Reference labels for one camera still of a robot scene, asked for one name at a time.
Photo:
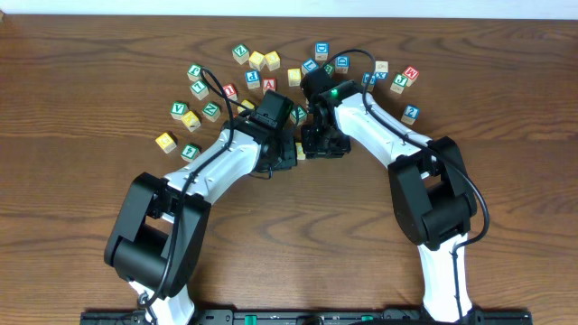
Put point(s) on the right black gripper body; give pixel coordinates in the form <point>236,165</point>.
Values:
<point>320,142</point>

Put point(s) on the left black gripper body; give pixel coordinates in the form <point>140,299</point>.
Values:
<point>284,157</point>

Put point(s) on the yellow O block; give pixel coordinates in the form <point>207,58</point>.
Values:
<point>301,156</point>

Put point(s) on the green B block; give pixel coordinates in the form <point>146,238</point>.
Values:
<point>330,69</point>

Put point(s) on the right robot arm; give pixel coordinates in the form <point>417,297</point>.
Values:
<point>433,197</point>

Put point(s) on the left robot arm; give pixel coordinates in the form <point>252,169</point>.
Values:
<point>156,241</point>

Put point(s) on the green V block centre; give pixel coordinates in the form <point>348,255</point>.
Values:
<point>298,115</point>

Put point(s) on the green v block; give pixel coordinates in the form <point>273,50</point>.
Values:
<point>298,115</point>
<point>178,110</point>

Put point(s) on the yellow C block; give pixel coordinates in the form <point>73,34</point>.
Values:
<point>245,105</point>

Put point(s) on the red A block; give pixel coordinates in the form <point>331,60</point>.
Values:
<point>269,84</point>

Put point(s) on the yellow centre block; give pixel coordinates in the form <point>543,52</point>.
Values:
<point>294,77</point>

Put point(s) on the red U block left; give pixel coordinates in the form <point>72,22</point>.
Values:
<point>230,92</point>

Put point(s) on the blue P block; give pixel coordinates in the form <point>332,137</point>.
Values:
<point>253,79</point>

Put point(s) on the green N block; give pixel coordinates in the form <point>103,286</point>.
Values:
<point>211,111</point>

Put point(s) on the blue 5 block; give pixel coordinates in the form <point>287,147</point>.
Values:
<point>368,81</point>

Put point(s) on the blue D block right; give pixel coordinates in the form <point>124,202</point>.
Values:
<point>342,64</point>

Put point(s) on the blue d block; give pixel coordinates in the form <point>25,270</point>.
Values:
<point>342,64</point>
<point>321,51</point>

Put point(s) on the green 4 block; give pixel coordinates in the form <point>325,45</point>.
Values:
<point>190,152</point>

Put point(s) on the blue D block top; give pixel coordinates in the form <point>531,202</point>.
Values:
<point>321,51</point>

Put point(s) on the yellow block top right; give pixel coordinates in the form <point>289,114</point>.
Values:
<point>273,60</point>

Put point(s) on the yellow K block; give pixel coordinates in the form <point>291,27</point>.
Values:
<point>191,121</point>

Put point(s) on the yellow S block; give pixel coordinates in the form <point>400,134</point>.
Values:
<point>257,60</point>

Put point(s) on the blue 2 block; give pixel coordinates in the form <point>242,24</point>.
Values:
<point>410,115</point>

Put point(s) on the white X block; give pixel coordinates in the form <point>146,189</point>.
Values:
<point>381,71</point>

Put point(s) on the green J block right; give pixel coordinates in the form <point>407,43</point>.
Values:
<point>399,83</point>

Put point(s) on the green j block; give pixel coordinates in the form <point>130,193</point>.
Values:
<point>194,72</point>
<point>399,83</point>

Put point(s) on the green 7 block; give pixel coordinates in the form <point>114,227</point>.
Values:
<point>199,89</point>

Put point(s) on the green Z block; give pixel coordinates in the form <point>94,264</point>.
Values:
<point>241,53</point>

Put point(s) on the green V block left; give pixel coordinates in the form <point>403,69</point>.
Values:
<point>178,110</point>

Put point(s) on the yellow G block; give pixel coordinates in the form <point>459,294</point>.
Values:
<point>166,142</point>

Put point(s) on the red M block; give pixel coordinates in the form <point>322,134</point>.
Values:
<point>411,74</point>

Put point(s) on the green J block left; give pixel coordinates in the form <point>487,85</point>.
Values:
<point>194,72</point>

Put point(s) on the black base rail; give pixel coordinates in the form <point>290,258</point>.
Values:
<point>388,316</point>

